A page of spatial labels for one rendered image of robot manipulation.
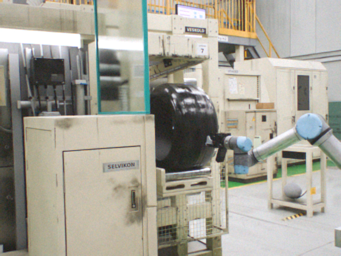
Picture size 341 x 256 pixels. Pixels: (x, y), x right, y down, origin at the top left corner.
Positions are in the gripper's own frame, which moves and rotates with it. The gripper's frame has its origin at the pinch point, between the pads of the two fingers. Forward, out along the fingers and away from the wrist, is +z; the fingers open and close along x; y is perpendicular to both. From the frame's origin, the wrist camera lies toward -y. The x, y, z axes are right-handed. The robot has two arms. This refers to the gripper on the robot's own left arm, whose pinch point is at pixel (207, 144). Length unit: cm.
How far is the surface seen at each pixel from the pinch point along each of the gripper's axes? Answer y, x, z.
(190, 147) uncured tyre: -0.7, 10.6, 1.7
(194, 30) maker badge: 82, -43, 76
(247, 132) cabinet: -20, -320, 343
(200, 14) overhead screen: 171, -239, 355
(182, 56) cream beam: 57, -13, 45
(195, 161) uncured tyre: -10.3, 3.9, 7.9
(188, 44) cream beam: 65, -18, 45
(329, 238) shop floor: -108, -190, 75
